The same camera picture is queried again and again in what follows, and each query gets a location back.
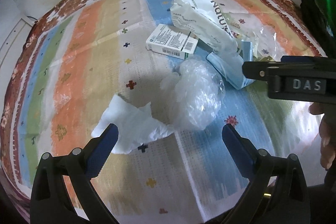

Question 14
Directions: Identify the striped colourful bed sheet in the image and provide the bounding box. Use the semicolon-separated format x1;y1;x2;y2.
10;0;328;217

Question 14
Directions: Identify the clear plastic wrapper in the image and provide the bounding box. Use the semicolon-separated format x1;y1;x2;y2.
231;11;284;62

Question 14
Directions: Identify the clear plastic bag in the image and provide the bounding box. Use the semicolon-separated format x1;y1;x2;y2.
160;55;227;131

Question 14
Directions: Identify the cream sachet with red label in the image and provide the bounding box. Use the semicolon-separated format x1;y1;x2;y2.
228;14;247;39

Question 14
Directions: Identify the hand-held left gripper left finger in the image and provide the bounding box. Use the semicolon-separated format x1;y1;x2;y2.
30;123;120;224

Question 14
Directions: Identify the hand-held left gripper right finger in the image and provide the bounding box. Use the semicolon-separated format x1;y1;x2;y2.
222;123;311;224

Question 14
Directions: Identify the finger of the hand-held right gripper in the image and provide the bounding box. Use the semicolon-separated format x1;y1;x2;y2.
242;55;328;81

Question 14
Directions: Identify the white and green carton box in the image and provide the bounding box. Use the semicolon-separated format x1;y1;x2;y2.
146;24;199;60

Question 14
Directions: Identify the person's right hand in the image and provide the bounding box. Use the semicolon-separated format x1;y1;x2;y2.
308;102;336;170

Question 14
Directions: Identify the white tissue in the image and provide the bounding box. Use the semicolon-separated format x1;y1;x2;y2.
91;94;177;155

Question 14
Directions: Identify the blue face mask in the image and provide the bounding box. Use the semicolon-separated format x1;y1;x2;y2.
206;42;254;90

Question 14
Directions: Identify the white cabinet door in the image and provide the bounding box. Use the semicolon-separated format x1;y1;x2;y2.
0;17;35;63

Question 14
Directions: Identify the white plastic package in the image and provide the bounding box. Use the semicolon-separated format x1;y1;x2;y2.
170;0;243;57

